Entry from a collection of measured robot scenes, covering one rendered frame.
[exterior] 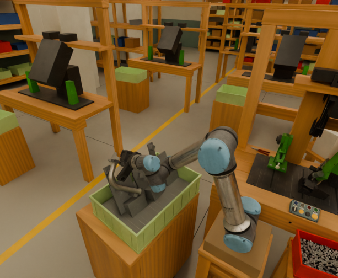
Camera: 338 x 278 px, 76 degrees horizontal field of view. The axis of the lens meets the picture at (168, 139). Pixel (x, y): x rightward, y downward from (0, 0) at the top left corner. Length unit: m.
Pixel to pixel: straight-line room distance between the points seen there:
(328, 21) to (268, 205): 1.16
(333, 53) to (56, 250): 2.65
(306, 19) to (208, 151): 1.19
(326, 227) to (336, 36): 1.12
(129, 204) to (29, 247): 1.42
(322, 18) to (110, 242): 1.81
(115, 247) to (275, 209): 0.98
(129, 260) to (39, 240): 1.42
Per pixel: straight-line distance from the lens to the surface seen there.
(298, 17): 1.73
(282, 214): 1.58
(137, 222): 1.40
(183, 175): 1.63
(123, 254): 1.36
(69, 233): 2.55
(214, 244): 1.24
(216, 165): 0.80
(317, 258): 1.45
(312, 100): 1.83
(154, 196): 1.48
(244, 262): 1.23
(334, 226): 1.64
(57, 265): 2.40
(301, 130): 1.91
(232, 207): 0.94
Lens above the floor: 1.96
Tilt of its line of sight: 32 degrees down
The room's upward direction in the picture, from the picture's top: 2 degrees clockwise
